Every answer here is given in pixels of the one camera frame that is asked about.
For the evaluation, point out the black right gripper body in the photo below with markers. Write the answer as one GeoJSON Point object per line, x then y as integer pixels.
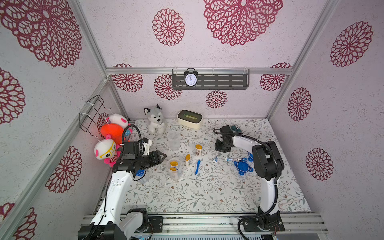
{"type": "Point", "coordinates": [222, 144]}

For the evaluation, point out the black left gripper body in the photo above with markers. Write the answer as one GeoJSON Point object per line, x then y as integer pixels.
{"type": "Point", "coordinates": [146, 161]}

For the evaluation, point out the yellow cap bottle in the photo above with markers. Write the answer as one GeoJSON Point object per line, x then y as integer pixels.
{"type": "Point", "coordinates": [174, 163]}
{"type": "Point", "coordinates": [187, 160]}
{"type": "Point", "coordinates": [173, 169]}
{"type": "Point", "coordinates": [198, 150]}

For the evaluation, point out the clear plastic kit container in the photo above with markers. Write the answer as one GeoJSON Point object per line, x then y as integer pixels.
{"type": "Point", "coordinates": [144, 179]}

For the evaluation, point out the clear plastic cup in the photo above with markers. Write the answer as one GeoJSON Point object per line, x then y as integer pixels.
{"type": "Point", "coordinates": [174, 140]}
{"type": "Point", "coordinates": [174, 167]}

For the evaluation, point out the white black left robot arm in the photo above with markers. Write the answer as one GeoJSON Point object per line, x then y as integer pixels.
{"type": "Point", "coordinates": [115, 195]}

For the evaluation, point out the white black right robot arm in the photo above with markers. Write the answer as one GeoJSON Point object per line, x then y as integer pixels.
{"type": "Point", "coordinates": [268, 165]}

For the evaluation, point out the green teal alarm clock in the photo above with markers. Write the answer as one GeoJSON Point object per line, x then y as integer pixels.
{"type": "Point", "coordinates": [236, 129]}

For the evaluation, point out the white plush with glasses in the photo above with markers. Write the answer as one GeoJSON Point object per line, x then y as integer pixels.
{"type": "Point", "coordinates": [108, 151]}

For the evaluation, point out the grey husky plush toy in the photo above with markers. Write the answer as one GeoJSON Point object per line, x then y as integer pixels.
{"type": "Point", "coordinates": [156, 123]}

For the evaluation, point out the orange red plush toy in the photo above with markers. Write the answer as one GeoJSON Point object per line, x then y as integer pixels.
{"type": "Point", "coordinates": [112, 131]}

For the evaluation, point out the white pink plush upper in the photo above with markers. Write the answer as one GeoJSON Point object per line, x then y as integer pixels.
{"type": "Point", "coordinates": [119, 120]}

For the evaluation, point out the cream tissue box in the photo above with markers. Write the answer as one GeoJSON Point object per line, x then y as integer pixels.
{"type": "Point", "coordinates": [190, 119]}

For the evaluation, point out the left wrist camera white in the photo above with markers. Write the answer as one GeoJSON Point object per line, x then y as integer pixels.
{"type": "Point", "coordinates": [147, 145]}

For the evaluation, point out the black wire wall basket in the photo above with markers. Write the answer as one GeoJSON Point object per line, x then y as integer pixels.
{"type": "Point", "coordinates": [88, 120]}

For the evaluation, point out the grey metal wall shelf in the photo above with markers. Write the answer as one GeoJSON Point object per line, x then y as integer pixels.
{"type": "Point", "coordinates": [213, 81]}

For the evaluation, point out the black wall alarm clock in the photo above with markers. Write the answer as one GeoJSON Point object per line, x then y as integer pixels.
{"type": "Point", "coordinates": [191, 77]}

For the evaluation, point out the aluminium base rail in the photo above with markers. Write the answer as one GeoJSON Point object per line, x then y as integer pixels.
{"type": "Point", "coordinates": [224, 224]}

